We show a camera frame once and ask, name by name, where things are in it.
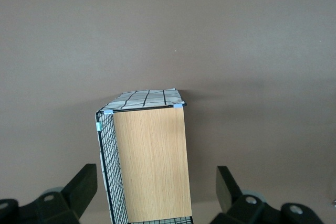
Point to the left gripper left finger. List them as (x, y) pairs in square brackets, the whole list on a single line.
[(73, 197)]

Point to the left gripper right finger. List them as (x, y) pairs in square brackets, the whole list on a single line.
[(236, 208)]

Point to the light blue basket clip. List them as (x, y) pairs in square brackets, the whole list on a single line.
[(98, 127), (177, 106), (107, 111)]

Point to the wooden shelf insert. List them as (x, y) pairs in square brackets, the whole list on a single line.
[(153, 163)]

